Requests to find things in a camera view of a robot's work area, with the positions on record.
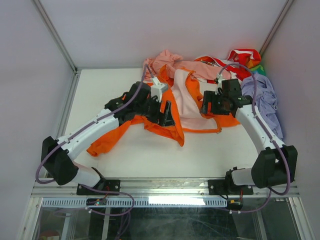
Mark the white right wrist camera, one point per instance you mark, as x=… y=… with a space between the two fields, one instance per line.
x=218 y=80

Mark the slotted cable duct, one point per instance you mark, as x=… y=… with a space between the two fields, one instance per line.
x=140 y=202

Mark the orange zip jacket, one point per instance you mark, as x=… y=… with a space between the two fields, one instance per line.
x=186 y=101

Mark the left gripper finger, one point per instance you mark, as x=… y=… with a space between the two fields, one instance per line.
x=166 y=119
x=167 y=110

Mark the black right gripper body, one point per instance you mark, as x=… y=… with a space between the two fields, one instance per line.
x=218 y=106

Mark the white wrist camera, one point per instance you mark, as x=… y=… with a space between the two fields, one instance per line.
x=158 y=88
x=218 y=80

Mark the right aluminium frame post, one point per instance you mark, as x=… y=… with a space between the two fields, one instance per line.
x=276 y=25

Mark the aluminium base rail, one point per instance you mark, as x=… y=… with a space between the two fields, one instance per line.
x=137 y=187

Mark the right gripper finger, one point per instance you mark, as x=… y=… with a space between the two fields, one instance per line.
x=208 y=96
x=206 y=108

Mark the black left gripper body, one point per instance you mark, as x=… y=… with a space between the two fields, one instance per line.
x=151 y=110

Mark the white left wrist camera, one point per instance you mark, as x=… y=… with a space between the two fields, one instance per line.
x=158 y=88

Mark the aluminium frame post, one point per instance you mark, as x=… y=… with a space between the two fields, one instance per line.
x=276 y=25
x=54 y=34

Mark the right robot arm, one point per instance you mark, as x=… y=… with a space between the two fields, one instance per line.
x=275 y=163

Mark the lavender shirt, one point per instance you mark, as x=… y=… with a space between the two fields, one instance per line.
x=266 y=101

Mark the left aluminium frame post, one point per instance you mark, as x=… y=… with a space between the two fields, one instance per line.
x=54 y=34

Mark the pink garment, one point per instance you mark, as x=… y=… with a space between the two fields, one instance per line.
x=166 y=63

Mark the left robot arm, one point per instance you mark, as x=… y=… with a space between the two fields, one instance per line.
x=58 y=155

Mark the rainbow coloured cloth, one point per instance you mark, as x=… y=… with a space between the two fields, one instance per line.
x=254 y=64

